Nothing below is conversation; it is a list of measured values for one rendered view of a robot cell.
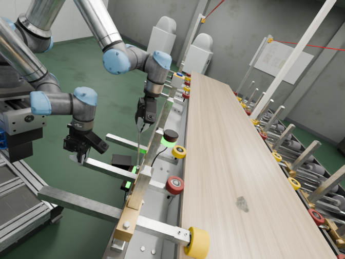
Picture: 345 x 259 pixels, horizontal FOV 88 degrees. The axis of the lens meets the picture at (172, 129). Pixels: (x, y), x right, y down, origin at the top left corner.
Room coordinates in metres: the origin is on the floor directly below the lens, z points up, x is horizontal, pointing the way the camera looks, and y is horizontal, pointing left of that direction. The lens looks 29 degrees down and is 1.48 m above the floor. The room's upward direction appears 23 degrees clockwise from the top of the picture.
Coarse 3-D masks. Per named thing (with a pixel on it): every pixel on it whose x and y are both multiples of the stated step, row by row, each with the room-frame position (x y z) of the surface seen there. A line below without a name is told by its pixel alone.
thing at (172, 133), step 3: (168, 129) 0.63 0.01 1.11; (165, 132) 0.61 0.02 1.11; (168, 132) 0.61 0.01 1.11; (171, 132) 0.62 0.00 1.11; (174, 132) 0.63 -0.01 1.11; (168, 135) 0.59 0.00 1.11; (171, 135) 0.60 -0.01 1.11; (174, 135) 0.61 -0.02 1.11; (177, 135) 0.62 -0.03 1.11; (159, 153) 0.61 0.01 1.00; (156, 156) 0.62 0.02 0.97; (153, 162) 0.62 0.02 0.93
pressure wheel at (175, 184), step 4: (172, 176) 0.61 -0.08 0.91; (176, 176) 0.62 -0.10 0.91; (168, 180) 0.58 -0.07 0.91; (172, 180) 0.59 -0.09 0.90; (176, 180) 0.60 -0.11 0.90; (180, 180) 0.61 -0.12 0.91; (168, 184) 0.56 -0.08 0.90; (172, 184) 0.57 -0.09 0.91; (176, 184) 0.58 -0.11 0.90; (180, 184) 0.59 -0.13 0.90; (168, 188) 0.55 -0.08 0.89; (172, 188) 0.55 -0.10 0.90; (176, 188) 0.55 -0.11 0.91; (180, 188) 0.56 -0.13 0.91; (172, 192) 0.55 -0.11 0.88; (176, 192) 0.55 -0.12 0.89; (180, 192) 0.56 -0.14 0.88; (168, 196) 0.58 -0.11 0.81
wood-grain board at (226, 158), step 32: (192, 96) 1.86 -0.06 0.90; (224, 96) 2.42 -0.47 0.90; (192, 128) 1.15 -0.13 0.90; (224, 128) 1.39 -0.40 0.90; (192, 160) 0.79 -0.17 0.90; (224, 160) 0.92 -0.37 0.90; (256, 160) 1.08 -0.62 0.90; (192, 192) 0.57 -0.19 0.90; (224, 192) 0.66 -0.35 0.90; (256, 192) 0.75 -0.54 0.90; (288, 192) 0.87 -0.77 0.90; (192, 224) 0.43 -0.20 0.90; (224, 224) 0.48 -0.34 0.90; (256, 224) 0.55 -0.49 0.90; (288, 224) 0.63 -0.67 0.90; (224, 256) 0.36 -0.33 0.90; (256, 256) 0.41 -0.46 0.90; (288, 256) 0.46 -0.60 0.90; (320, 256) 0.52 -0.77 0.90
